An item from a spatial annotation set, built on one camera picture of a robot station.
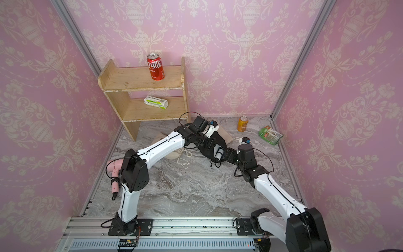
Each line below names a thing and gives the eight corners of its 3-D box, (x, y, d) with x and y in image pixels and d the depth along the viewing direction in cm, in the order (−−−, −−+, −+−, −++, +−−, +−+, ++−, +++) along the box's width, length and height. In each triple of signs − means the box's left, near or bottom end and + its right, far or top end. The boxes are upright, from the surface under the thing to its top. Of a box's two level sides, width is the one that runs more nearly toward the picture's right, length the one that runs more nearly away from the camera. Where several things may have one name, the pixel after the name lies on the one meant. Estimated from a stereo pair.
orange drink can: (237, 132, 114) (240, 121, 105) (236, 125, 118) (239, 115, 109) (245, 132, 114) (248, 121, 105) (244, 125, 118) (247, 115, 109)
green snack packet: (273, 146, 106) (275, 143, 104) (256, 134, 113) (257, 131, 111) (281, 137, 111) (283, 135, 108) (264, 126, 117) (266, 124, 115)
